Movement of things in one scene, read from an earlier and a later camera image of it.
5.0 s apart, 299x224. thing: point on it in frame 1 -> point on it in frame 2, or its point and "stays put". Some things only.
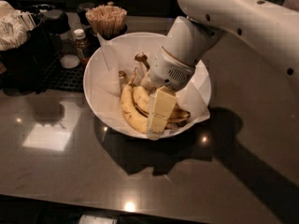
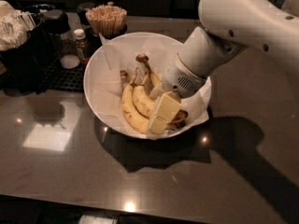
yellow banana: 135,119 stays put
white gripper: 168,69 -> 177,77
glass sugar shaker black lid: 57,23 stays put
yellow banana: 141,98 stays put
